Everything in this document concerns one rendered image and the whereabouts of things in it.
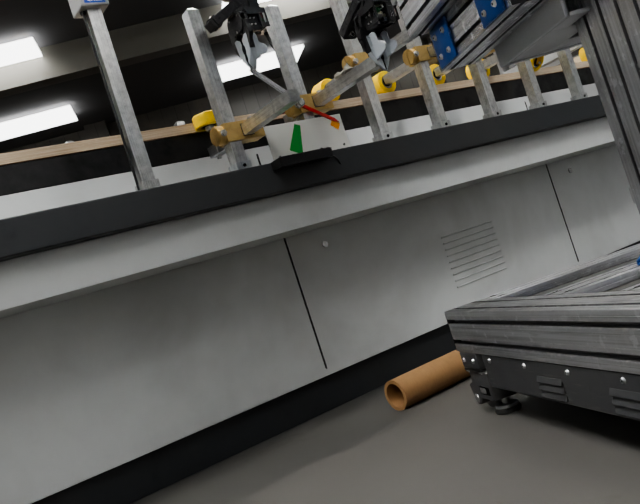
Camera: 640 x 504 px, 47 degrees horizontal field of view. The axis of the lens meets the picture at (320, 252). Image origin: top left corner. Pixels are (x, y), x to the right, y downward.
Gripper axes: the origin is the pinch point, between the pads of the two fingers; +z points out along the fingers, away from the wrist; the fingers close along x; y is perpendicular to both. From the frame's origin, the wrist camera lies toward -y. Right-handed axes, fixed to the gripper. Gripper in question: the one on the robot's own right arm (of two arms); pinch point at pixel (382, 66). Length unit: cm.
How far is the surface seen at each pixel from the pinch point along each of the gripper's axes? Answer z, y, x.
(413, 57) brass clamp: -11, -29, 42
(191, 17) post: -28, -29, -30
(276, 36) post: -21.7, -29.6, -5.6
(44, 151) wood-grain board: -6, -50, -69
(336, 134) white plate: 8.4, -28.3, 2.7
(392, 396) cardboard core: 79, -21, -13
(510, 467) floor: 83, 44, -44
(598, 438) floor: 83, 52, -31
